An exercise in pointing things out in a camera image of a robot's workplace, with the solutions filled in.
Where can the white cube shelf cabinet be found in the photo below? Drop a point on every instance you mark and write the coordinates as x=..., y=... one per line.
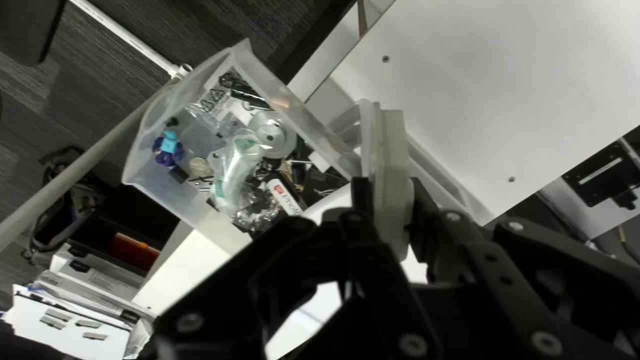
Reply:
x=500, y=81

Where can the thin white pipe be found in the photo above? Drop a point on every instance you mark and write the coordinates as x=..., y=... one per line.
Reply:
x=126, y=32

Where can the white and red stick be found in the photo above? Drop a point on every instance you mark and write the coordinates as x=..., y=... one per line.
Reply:
x=282, y=195

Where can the black and orange box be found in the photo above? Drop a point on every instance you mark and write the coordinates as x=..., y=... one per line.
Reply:
x=126, y=246

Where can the clear drawer with small parts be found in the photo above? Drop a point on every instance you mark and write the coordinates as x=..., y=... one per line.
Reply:
x=200, y=81

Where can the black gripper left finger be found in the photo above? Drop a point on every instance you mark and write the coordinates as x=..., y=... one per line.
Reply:
x=300, y=266

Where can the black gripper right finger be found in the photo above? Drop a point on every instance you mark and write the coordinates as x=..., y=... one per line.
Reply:
x=533, y=293

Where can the round silver metal cap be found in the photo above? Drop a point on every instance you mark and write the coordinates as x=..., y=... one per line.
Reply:
x=282, y=141

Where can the white rectangular plate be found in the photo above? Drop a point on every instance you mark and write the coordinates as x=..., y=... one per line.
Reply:
x=386, y=172

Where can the blue toy piece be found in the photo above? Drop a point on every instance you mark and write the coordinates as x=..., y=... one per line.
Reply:
x=170, y=147

